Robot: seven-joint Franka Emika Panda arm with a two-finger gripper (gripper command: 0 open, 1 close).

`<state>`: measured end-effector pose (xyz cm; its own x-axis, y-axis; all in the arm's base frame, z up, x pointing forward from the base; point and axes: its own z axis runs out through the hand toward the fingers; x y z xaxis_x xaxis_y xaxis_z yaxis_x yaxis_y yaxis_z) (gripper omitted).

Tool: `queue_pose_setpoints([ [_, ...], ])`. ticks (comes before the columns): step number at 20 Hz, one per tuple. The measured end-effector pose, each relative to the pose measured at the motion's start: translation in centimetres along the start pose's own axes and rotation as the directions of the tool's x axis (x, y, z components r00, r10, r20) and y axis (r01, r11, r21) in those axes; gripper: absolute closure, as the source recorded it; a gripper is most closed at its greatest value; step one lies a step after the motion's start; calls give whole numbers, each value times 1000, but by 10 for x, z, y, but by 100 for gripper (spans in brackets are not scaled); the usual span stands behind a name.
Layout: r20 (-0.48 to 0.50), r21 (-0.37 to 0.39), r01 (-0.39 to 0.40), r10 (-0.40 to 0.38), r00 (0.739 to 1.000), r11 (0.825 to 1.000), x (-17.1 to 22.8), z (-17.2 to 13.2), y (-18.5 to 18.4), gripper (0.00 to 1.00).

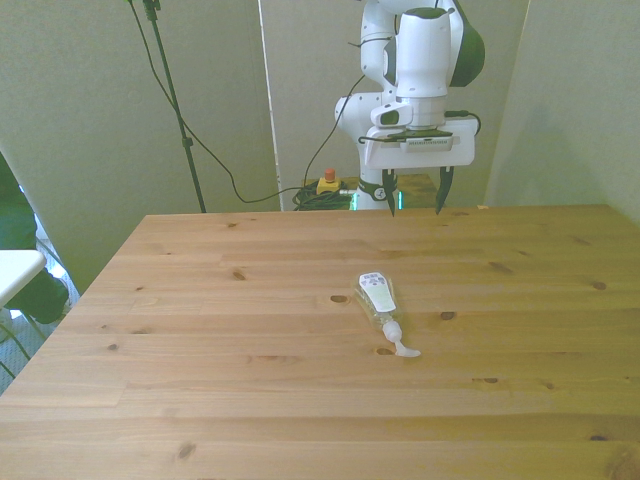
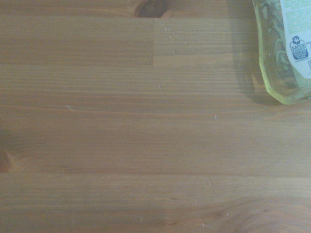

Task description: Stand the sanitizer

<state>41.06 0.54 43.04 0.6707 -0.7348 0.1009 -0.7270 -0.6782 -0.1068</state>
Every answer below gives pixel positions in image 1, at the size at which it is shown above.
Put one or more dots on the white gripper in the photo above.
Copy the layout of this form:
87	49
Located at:
425	158

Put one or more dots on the clear sanitizer pump bottle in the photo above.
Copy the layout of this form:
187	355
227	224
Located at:
377	295

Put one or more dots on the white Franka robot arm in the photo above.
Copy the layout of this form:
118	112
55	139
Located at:
422	60

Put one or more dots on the yellow emergency stop button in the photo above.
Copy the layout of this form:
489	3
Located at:
330	186

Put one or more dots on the white side table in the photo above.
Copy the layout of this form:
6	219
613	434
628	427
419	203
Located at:
17	265

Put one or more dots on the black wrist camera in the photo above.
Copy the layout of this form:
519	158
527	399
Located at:
428	143

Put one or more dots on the white vertical wall trim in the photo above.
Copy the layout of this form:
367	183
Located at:
270	100

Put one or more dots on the thin dark camera stand pole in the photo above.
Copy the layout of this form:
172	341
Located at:
172	95

